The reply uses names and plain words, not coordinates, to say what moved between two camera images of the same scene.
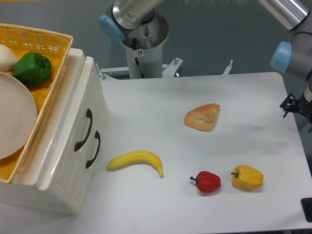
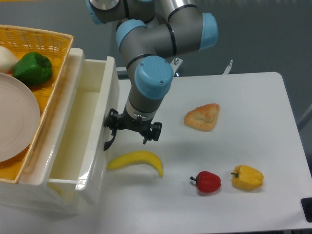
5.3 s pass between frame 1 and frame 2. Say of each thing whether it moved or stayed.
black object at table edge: stayed
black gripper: moved
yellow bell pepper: stayed
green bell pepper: stayed
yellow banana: stayed
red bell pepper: stayed
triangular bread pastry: stayed
